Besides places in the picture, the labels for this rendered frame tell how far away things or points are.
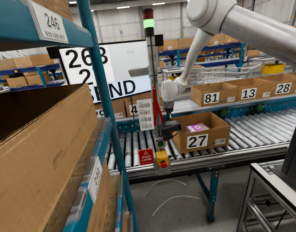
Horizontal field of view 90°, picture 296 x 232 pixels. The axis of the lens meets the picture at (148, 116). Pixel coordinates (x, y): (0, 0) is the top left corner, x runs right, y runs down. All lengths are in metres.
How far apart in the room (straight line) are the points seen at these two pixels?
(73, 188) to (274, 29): 0.73
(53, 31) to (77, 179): 0.18
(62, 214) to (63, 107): 0.14
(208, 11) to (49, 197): 0.72
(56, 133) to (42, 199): 0.08
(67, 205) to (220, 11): 0.75
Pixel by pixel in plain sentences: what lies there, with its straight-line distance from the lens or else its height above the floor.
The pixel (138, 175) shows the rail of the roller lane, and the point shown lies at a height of 0.70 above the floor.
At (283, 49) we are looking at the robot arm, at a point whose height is 1.44.
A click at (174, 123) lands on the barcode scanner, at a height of 1.09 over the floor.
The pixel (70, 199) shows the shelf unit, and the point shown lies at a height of 1.34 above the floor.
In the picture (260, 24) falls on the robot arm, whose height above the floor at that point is 1.53.
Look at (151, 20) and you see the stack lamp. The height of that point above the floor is 1.61.
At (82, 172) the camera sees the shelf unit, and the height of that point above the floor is 1.34.
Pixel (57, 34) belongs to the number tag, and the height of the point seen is 1.52.
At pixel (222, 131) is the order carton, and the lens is 1.24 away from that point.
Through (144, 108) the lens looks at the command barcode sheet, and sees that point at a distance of 0.85.
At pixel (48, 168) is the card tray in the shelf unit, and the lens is 0.21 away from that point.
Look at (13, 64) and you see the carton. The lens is 7.21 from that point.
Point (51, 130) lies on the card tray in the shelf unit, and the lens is 0.22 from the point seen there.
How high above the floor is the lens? 1.49
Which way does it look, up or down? 24 degrees down
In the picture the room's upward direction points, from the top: 7 degrees counter-clockwise
